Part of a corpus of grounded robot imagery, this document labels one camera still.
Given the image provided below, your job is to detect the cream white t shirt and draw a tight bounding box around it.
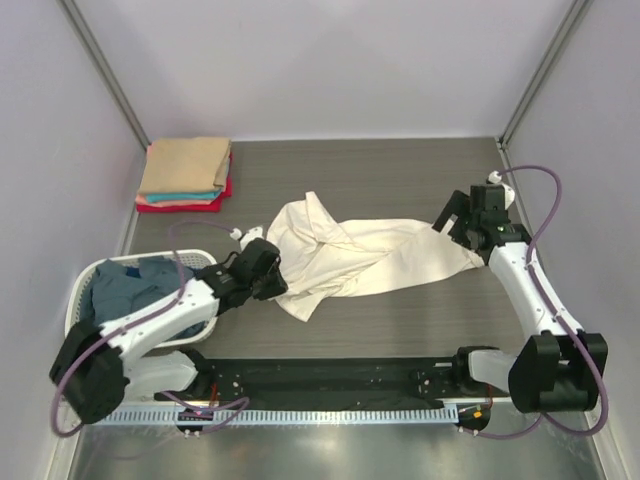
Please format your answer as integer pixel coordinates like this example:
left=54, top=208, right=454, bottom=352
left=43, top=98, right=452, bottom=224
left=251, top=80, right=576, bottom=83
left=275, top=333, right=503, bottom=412
left=267, top=192, right=484, bottom=322

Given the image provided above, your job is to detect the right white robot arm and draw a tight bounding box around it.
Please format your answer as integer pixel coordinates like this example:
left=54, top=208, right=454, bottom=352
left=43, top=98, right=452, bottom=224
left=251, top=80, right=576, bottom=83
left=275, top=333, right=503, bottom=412
left=433, top=184, right=608, bottom=414

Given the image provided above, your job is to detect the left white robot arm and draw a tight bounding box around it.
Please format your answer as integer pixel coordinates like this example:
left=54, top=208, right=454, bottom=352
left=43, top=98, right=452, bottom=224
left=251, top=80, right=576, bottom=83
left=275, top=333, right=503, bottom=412
left=49, top=237, right=287, bottom=425

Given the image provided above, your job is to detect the folded red t shirt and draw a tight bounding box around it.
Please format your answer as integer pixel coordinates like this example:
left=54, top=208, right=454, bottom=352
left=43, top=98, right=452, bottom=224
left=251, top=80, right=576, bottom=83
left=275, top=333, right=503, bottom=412
left=135, top=154, right=233, bottom=213

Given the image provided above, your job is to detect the blue garment in basket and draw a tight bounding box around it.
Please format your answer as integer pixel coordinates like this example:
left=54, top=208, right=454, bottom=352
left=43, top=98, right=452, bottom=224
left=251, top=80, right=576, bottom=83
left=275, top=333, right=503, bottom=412
left=126, top=267, right=140, bottom=278

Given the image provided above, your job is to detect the folded teal t shirt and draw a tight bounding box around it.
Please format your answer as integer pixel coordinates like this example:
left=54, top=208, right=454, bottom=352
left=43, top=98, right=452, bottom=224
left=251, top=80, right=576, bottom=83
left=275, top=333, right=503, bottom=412
left=136, top=189, right=223, bottom=204

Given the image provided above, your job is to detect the folded tan t shirt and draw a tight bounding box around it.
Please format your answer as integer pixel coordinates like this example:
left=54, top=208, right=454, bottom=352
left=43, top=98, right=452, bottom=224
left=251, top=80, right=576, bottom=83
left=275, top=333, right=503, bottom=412
left=138, top=137, right=231, bottom=195

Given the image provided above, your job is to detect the grey blue shirt in basket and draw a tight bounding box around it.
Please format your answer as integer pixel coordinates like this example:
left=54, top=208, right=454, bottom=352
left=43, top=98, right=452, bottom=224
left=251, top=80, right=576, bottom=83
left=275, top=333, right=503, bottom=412
left=74, top=257, right=180, bottom=326

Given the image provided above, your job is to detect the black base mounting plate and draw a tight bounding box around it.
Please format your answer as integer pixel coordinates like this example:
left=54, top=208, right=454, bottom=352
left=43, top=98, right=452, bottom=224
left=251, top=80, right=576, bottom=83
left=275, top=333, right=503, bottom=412
left=179, top=357, right=506, bottom=400

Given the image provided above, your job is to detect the white plastic laundry basket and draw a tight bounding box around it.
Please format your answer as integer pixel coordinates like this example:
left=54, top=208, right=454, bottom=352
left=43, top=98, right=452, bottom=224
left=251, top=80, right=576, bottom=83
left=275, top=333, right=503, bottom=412
left=64, top=249, right=217, bottom=348

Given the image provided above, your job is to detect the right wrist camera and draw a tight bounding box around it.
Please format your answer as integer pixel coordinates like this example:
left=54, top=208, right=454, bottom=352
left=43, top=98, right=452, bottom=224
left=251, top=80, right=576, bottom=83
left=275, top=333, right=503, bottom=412
left=469, top=184, right=510, bottom=226

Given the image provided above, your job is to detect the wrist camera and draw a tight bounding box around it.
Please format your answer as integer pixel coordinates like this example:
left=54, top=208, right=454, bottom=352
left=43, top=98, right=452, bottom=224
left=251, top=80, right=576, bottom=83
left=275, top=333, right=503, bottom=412
left=469, top=184, right=510, bottom=226
left=239, top=226, right=265, bottom=251

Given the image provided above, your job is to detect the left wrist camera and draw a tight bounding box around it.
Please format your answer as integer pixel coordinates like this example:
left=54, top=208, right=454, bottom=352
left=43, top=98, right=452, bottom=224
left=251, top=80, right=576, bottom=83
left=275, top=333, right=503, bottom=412
left=239, top=226, right=265, bottom=251

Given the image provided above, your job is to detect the slotted white cable duct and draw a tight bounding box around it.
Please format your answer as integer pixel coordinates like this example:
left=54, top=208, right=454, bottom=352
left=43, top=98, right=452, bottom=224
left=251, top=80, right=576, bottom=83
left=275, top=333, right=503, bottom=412
left=97, top=404, right=459, bottom=427

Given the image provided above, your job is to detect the aluminium rail beam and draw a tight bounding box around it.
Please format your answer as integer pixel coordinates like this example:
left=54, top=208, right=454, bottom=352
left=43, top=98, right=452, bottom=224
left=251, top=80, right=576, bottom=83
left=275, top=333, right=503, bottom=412
left=59, top=360, right=609, bottom=407

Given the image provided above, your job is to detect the right aluminium corner post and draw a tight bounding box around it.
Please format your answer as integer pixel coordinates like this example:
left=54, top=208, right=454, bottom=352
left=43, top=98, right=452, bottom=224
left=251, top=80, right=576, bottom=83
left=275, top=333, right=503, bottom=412
left=496, top=0, right=593, bottom=151

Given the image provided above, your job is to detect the aluminium corner post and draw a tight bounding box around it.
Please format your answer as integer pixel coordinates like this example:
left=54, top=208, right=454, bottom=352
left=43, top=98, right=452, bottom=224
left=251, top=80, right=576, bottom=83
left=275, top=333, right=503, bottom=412
left=57, top=0, right=150, bottom=149
left=496, top=0, right=593, bottom=151

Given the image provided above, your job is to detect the left aluminium corner post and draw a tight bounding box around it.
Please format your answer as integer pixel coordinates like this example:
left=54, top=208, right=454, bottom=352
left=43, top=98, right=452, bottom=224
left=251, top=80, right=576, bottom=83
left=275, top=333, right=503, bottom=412
left=57, top=0, right=150, bottom=149

